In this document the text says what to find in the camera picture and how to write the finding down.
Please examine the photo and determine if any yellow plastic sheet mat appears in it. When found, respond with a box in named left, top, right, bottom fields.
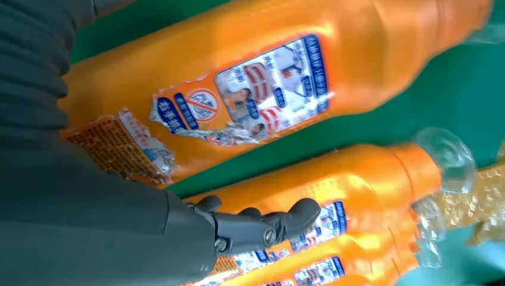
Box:
left=434, top=140, right=505, bottom=245

